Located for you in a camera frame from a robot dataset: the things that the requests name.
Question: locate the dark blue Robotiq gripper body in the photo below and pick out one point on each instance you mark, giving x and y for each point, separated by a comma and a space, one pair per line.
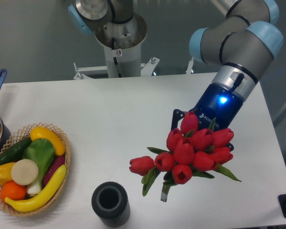
216, 103

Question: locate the red tulip bouquet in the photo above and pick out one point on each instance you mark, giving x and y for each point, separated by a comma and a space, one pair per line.
190, 152

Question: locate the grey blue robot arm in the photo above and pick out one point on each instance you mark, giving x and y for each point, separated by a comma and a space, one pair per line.
244, 45

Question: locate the dark grey ribbed vase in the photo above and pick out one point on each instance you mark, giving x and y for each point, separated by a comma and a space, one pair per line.
111, 204

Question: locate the purple eggplant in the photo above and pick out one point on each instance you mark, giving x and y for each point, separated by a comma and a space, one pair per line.
54, 166

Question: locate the yellow squash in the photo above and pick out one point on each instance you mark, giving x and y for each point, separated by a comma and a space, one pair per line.
43, 132

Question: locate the green bok choy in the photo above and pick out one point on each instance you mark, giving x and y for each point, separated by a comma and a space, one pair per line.
40, 151

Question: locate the green cucumber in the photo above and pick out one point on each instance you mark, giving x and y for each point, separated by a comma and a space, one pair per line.
14, 153

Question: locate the yellow banana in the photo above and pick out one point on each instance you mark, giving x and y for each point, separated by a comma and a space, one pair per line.
43, 197

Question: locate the orange fruit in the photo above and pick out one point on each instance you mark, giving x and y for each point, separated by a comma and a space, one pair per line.
13, 191

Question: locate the yellow bell pepper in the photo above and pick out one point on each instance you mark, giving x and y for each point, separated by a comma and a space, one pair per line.
5, 173

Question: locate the woven wicker basket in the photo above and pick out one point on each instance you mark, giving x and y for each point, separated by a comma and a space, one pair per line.
22, 134

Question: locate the white metal base frame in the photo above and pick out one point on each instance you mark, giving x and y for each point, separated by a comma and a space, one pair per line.
147, 69

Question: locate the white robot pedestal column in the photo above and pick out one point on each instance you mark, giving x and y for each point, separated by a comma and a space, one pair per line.
122, 45

